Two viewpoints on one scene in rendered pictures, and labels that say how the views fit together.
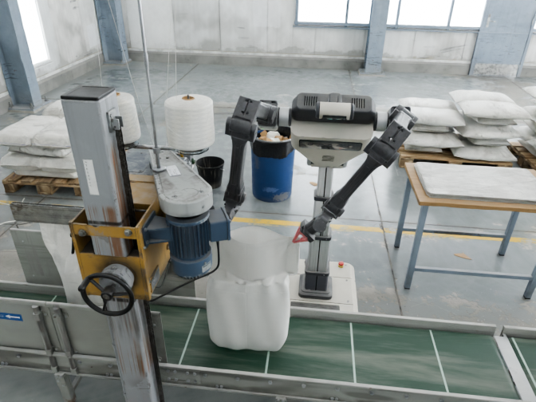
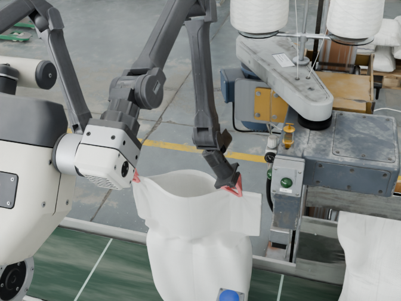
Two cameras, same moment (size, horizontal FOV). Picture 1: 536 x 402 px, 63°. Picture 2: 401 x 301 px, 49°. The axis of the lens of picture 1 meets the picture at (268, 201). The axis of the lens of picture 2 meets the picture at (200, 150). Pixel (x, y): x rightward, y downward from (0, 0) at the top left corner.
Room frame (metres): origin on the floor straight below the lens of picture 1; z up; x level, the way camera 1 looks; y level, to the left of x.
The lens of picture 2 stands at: (2.68, 0.37, 2.02)
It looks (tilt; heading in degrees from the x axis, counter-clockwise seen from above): 37 degrees down; 193
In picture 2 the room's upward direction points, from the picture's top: 4 degrees counter-clockwise
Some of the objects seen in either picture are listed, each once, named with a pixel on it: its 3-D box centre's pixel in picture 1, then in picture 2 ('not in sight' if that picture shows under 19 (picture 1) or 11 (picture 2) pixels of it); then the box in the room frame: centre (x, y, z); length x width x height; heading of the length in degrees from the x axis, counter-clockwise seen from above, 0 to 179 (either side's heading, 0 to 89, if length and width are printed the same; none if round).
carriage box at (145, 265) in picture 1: (129, 238); (328, 112); (1.35, 0.52, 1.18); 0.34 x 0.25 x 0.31; 174
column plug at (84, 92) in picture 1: (88, 92); not in sight; (1.25, 0.53, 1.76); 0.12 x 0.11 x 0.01; 174
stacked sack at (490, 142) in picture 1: (482, 133); not in sight; (4.85, -2.49, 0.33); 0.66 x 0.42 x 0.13; 176
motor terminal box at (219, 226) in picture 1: (217, 227); (233, 88); (1.33, 0.18, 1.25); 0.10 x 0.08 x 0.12; 19
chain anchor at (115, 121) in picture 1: (116, 120); not in sight; (1.24, 0.45, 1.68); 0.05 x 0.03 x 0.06; 174
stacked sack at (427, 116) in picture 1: (432, 116); not in sight; (4.72, -1.82, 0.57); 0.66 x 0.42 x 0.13; 77
